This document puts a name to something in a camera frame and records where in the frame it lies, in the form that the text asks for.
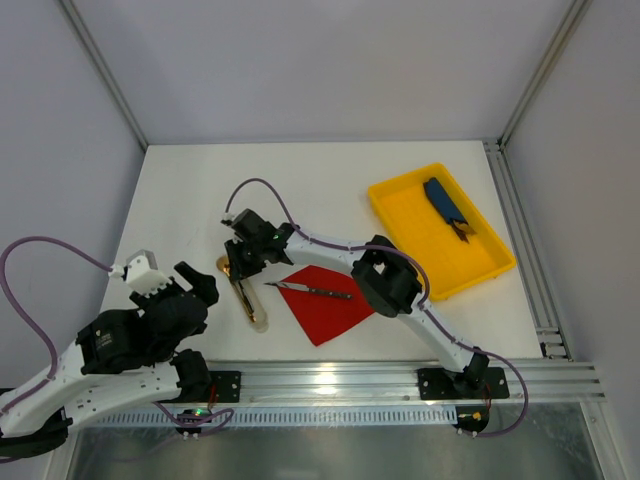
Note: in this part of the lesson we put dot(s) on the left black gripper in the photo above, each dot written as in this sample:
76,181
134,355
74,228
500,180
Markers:
179,292

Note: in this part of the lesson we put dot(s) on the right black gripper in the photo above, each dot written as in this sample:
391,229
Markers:
242,258

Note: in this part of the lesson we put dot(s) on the gold spoon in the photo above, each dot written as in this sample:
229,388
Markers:
223,265

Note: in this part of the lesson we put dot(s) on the steak knife patterned handle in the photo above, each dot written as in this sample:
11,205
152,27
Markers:
310,290

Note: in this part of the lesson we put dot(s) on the red paper napkin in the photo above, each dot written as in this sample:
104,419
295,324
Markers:
321,318

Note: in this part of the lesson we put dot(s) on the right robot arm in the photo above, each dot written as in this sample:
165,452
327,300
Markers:
390,282

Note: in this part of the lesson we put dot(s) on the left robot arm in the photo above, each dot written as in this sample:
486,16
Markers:
123,358

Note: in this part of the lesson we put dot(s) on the left controller board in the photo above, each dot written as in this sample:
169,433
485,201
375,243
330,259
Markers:
190,421

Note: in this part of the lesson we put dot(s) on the controller board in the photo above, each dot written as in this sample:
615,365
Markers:
190,421
471,420

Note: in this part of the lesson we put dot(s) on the yellow plastic bin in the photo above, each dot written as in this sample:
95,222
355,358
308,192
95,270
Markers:
415,228

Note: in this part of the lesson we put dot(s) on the right controller board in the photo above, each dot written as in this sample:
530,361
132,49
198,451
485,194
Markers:
471,420

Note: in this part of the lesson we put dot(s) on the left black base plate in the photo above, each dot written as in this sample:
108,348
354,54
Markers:
225,386

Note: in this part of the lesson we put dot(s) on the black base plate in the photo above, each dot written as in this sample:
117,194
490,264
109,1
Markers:
225,386
440,384

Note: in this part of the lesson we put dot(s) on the aluminium mounting rail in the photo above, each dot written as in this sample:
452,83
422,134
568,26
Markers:
354,383

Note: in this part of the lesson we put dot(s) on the slotted cable duct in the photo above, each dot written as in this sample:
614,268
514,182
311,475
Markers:
320,416

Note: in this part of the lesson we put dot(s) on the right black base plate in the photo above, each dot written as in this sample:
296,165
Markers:
440,384

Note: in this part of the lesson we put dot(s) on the left aluminium frame post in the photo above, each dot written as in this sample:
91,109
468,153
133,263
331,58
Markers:
105,74

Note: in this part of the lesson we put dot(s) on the aluminium frame post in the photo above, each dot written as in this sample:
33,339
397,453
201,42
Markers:
105,74
569,23

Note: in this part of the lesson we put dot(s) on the right side aluminium rail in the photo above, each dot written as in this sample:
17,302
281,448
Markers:
546,316

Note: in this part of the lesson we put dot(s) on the right aluminium frame post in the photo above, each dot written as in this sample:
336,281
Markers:
569,23

